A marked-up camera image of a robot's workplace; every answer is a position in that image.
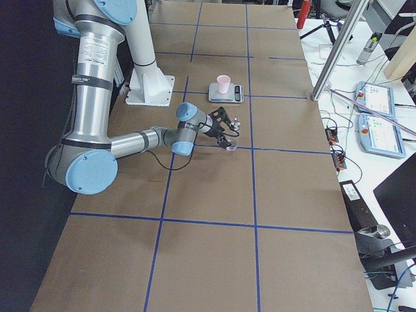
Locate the aluminium frame post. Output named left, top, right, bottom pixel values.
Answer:
left=311, top=0, right=371, bottom=101

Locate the blue teach pendant tablet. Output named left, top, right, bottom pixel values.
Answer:
left=357, top=113, right=406, bottom=159
left=355, top=81, right=395, bottom=116

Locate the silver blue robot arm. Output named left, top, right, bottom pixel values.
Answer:
left=45, top=1, right=231, bottom=195

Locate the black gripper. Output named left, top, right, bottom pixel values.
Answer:
left=207, top=120, right=228, bottom=148

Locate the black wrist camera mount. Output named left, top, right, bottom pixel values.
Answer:
left=209, top=107, right=231, bottom=125

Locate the wooden plank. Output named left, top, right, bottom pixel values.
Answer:
left=383, top=28, right=415, bottom=80

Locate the silver digital kitchen scale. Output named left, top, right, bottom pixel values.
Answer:
left=208, top=83, right=244, bottom=103

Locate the lower blue teach pendant tablet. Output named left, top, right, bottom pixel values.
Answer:
left=357, top=113, right=406, bottom=159

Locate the black box with white label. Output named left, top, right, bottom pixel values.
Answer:
left=339, top=180, right=378, bottom=232

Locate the upper blue teach pendant tablet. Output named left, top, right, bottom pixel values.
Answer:
left=355, top=81, right=395, bottom=116

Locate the clear glass sauce dispenser bottle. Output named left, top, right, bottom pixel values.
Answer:
left=226, top=116, right=241, bottom=151

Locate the clear water bottle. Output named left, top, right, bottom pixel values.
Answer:
left=356, top=32, right=382, bottom=65

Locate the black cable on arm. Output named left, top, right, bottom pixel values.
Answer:
left=148, top=122, right=241, bottom=171

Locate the black tripod rod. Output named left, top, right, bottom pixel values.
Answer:
left=300, top=14, right=338, bottom=45

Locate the red cylinder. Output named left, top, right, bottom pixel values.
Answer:
left=296, top=0, right=312, bottom=29

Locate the white camera pole with base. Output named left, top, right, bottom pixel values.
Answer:
left=125, top=1, right=175, bottom=107

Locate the black monitor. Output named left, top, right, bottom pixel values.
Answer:
left=373, top=155, right=415, bottom=247

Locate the pink plastic cup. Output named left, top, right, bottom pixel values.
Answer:
left=216, top=75, right=231, bottom=94

